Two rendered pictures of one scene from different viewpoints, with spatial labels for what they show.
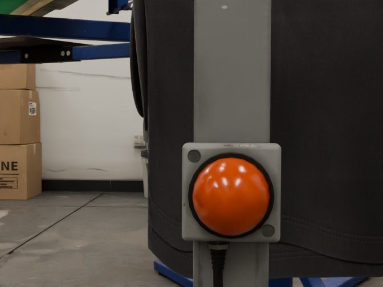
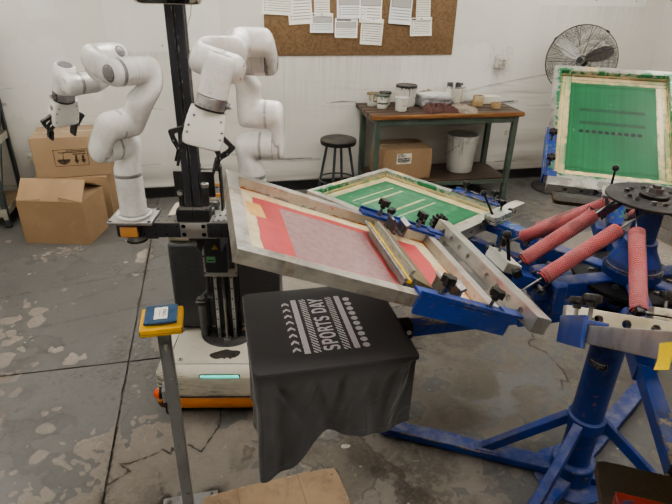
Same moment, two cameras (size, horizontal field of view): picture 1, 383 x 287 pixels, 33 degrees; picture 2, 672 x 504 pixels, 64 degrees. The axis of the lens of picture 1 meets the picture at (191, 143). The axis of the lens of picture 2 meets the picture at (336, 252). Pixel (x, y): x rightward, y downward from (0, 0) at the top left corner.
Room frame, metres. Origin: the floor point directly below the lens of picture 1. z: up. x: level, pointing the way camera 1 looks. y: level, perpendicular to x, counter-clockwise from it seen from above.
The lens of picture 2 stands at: (0.45, -1.55, 1.92)
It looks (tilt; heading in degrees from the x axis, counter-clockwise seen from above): 27 degrees down; 73
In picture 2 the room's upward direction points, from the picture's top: 1 degrees clockwise
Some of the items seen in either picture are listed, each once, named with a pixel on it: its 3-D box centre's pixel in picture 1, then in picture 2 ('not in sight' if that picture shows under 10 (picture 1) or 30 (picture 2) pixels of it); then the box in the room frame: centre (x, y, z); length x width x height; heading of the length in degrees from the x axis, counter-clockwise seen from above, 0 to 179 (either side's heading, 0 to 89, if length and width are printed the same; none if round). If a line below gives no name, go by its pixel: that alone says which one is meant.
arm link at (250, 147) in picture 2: not in sight; (254, 154); (0.72, 0.29, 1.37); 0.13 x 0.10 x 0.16; 163
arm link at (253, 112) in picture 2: not in sight; (255, 106); (0.73, 0.27, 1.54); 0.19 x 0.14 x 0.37; 163
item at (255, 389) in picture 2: (359, 65); (254, 384); (0.62, -0.16, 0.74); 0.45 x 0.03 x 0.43; 86
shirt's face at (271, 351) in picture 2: not in sight; (324, 323); (0.85, -0.18, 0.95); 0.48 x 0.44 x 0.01; 176
